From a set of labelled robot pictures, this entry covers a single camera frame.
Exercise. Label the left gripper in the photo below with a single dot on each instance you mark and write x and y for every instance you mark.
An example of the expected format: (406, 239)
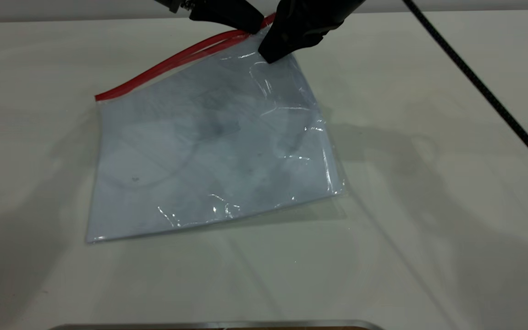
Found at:
(172, 4)

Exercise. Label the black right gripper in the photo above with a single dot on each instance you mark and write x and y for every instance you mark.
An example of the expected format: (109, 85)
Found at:
(323, 9)

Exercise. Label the clear zip bag red zipper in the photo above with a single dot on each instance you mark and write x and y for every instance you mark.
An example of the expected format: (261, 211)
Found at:
(209, 151)

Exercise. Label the white paper sheets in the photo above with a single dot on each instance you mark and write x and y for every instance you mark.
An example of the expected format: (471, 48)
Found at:
(190, 183)

